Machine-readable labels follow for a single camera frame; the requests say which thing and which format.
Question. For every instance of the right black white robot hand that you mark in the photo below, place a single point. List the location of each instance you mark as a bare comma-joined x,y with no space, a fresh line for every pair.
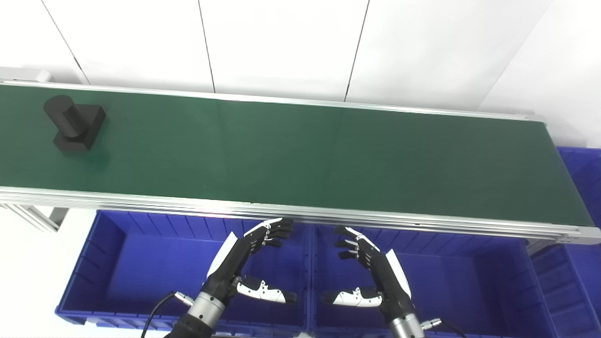
387,281

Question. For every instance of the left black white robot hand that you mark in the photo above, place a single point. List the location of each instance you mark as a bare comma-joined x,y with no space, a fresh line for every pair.
235,263

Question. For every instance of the black cylinder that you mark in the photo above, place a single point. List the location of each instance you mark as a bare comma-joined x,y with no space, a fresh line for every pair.
75,134

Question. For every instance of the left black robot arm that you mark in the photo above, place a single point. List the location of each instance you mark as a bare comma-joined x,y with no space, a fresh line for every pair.
202,312

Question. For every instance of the green conveyor belt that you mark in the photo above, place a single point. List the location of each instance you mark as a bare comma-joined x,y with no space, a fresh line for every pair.
281,213
281,155

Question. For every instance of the blue plastic bin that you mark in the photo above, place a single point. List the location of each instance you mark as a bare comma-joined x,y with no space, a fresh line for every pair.
141,263
469,281
582,281

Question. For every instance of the aluminium conveyor leg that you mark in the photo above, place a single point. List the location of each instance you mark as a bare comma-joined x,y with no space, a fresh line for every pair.
33,218
535,245

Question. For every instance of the grey conveyor end housing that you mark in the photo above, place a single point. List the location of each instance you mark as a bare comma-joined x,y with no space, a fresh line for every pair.
28,75

